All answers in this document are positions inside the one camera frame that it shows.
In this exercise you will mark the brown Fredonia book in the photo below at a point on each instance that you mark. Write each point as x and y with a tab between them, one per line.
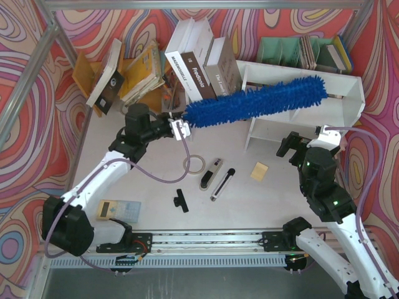
195	65

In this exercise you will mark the grey Lonely Ones book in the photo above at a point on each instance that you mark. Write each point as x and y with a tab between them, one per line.
222	69

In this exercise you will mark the green desk organizer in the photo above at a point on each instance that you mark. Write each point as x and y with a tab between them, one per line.
299	52

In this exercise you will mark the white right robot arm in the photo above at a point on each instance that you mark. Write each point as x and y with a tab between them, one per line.
360	271

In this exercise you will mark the white black marker pen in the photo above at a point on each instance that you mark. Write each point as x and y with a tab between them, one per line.
222	184

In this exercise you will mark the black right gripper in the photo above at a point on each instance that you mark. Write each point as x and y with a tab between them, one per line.
295	146

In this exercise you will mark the blue microfiber duster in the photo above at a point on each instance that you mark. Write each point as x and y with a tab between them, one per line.
302	92

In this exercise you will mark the metal rail with mounts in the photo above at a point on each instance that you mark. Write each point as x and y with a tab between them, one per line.
191	241

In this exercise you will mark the grey black stapler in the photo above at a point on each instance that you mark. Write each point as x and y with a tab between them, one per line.
210	174

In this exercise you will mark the white Mademoiselle book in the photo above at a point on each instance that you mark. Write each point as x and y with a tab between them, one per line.
189	35

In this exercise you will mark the blue and yellow book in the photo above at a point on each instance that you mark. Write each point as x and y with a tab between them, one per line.
340	55

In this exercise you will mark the stack of yellow books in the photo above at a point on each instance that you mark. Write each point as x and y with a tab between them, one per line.
143	75

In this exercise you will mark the cup of pencils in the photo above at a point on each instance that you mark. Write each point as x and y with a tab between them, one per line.
173	94

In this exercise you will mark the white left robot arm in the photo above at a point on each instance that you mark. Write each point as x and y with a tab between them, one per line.
69	222

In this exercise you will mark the black and white book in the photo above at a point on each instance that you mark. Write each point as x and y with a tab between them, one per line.
107	80

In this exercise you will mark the black T-shaped part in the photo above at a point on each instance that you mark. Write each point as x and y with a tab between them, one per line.
179	201

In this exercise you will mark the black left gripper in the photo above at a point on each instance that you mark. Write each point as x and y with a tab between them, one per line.
170	125

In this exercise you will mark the roll of masking tape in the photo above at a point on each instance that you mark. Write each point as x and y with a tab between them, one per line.
194	165

